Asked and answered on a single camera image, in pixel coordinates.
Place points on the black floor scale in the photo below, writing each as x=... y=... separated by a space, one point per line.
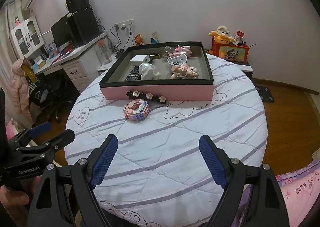
x=265 y=94

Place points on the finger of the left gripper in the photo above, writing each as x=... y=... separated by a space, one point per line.
x=37 y=128
x=58 y=139

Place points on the pink brick block model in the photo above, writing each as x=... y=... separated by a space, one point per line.
x=136 y=110

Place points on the orange snack bag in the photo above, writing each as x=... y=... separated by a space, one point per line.
x=139 y=40

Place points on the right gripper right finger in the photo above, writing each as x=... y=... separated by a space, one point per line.
x=265 y=205

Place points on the pink wooden doll figure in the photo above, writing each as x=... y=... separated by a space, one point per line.
x=184 y=71

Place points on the pink floral bedding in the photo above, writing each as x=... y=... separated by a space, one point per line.
x=300 y=190

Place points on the white charger box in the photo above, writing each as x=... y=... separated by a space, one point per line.
x=137 y=60

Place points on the white quilted tablecloth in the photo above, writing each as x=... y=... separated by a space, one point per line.
x=158 y=176

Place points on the white small device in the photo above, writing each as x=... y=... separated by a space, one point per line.
x=148 y=72

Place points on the black computer tower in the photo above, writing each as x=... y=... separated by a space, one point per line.
x=83 y=26

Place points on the clear glass dish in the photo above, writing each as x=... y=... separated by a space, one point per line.
x=168 y=52

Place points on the black computer monitor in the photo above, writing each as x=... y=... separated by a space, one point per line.
x=61 y=32

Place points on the blue white snack bag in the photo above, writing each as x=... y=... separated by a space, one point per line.
x=154 y=38

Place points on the black flower hair clip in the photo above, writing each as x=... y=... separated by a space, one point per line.
x=146 y=96

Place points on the red toy box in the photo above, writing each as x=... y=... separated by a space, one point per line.
x=230 y=52

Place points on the white glass door cabinet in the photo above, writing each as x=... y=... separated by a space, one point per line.
x=26 y=37

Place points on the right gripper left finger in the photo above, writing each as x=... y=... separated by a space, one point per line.
x=62 y=191

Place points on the pink puffer jacket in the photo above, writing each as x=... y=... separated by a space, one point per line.
x=19 y=87

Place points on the person left hand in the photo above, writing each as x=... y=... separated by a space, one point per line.
x=14 y=202

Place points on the yellow plush toy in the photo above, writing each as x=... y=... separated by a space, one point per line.
x=221 y=38

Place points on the low black white shelf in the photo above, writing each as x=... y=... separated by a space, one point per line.
x=246 y=68

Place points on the white pink brick figure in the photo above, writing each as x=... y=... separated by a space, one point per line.
x=178 y=60

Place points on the white desk with drawers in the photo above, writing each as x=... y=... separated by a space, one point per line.
x=81 y=66

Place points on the black TV remote control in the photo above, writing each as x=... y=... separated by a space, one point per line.
x=134 y=75

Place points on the pink black storage box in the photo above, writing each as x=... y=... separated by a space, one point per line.
x=115 y=85

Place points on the white wall power strip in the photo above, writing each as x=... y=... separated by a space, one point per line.
x=125 y=24

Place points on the clear bottle orange cap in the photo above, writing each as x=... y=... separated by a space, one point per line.
x=104 y=53

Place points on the white side table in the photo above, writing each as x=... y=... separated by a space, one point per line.
x=107 y=66

